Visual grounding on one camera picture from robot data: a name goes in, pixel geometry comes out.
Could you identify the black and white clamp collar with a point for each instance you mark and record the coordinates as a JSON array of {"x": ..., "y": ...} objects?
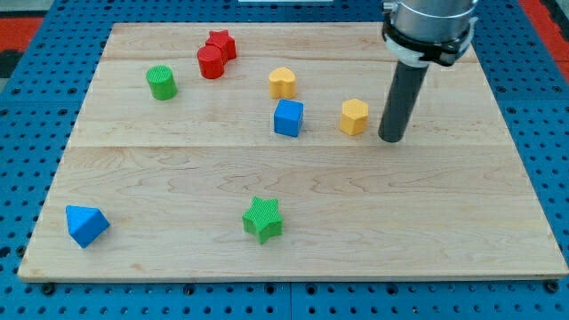
[{"x": 418, "y": 54}]

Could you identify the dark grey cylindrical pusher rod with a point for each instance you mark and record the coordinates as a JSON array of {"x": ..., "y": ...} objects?
[{"x": 403, "y": 93}]

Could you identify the yellow hexagon block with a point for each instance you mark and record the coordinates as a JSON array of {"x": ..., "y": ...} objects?
[{"x": 354, "y": 116}]

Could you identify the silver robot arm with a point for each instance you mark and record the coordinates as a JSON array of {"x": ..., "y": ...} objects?
[{"x": 419, "y": 33}]

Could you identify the blue cube block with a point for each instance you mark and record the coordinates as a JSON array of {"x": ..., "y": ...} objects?
[{"x": 288, "y": 117}]

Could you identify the yellow heart block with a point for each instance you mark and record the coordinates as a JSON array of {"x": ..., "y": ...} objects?
[{"x": 282, "y": 83}]

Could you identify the light wooden board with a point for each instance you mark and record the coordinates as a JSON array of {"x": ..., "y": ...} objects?
[{"x": 450, "y": 201}]

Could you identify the red star block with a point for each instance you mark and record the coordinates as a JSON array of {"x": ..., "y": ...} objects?
[{"x": 222, "y": 40}]

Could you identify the red cylinder block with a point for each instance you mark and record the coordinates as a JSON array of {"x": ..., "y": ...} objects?
[{"x": 210, "y": 61}]

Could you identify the green star block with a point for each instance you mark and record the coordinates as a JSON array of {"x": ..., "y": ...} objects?
[{"x": 263, "y": 219}]

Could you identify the green cylinder block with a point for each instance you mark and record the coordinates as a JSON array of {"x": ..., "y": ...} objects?
[{"x": 161, "y": 82}]

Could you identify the blue triangle block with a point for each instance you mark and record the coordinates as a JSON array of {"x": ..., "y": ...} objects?
[{"x": 85, "y": 224}]

